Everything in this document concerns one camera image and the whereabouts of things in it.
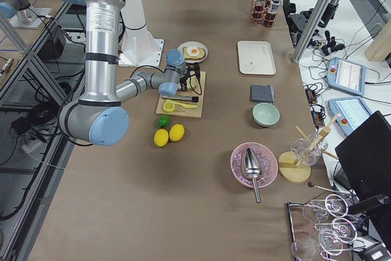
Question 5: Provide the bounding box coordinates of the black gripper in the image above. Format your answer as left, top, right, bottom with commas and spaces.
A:
179, 75, 191, 91

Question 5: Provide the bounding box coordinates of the plain bread slice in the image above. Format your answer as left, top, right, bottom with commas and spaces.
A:
178, 76, 198, 92

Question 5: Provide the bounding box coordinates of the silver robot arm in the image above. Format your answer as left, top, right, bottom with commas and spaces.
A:
59, 0, 187, 146

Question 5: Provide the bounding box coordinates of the cream rabbit tray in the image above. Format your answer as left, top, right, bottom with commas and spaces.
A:
237, 40, 276, 76

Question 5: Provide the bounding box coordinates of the metal tray with glasses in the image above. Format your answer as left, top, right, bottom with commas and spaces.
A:
287, 193, 366, 260

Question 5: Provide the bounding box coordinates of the wooden cutting board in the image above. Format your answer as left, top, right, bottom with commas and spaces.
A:
156, 71, 206, 119

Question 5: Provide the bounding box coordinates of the metal rod with black tip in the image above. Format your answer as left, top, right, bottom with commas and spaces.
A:
160, 95, 199, 103

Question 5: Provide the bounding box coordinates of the yellow plastic knife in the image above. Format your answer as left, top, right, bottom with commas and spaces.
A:
166, 100, 197, 109

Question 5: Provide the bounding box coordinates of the bread slice with egg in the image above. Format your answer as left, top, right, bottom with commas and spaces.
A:
183, 46, 206, 61

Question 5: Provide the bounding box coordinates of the half lemon slice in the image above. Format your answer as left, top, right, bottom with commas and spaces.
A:
163, 101, 175, 113

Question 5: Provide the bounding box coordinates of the white round plate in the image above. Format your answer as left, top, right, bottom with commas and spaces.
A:
177, 41, 208, 64

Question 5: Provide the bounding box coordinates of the fried egg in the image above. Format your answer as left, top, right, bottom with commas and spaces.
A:
186, 46, 200, 57

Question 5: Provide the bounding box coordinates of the tea bottle one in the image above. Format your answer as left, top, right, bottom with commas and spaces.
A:
254, 0, 266, 13

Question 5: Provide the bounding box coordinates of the green lime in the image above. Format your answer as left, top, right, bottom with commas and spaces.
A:
158, 115, 170, 128

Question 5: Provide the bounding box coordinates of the yellow lemon right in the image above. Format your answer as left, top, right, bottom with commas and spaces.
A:
169, 124, 185, 142

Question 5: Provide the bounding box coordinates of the yellow lemon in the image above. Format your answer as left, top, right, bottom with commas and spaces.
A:
169, 124, 185, 142
153, 129, 169, 147

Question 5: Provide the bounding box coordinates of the yellow lemon left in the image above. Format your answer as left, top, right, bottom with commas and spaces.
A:
153, 129, 169, 147

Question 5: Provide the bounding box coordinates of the tea bottle three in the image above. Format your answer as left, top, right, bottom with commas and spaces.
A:
263, 0, 280, 28

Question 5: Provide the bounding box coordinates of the grey folded cloth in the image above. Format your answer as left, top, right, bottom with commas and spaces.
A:
250, 84, 274, 103

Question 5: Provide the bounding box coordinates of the mint green bowl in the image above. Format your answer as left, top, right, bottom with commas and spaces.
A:
252, 103, 280, 127

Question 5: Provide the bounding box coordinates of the metal scoop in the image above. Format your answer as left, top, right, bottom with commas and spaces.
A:
241, 148, 261, 204

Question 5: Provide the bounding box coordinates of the pink bowl with ice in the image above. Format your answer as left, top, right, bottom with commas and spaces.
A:
230, 142, 278, 188

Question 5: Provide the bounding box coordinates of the clear glass mug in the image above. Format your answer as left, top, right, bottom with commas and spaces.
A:
290, 134, 329, 166

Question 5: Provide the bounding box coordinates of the blue teach pendant far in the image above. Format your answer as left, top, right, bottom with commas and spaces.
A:
326, 57, 366, 96

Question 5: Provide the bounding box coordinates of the blue teach pendant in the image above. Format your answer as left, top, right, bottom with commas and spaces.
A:
327, 97, 372, 136
326, 57, 366, 96

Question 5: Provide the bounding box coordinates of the blue teach pendant near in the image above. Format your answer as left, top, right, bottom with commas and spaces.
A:
327, 97, 372, 136

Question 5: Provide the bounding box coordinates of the black monitor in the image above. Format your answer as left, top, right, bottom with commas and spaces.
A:
334, 110, 391, 207

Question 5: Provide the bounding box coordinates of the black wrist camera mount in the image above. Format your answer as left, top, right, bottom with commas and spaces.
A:
186, 62, 201, 81

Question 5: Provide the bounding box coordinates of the copper wire bottle rack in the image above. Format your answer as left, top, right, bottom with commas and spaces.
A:
250, 0, 270, 25

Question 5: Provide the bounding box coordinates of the aluminium frame post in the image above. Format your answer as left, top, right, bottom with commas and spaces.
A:
291, 0, 330, 64

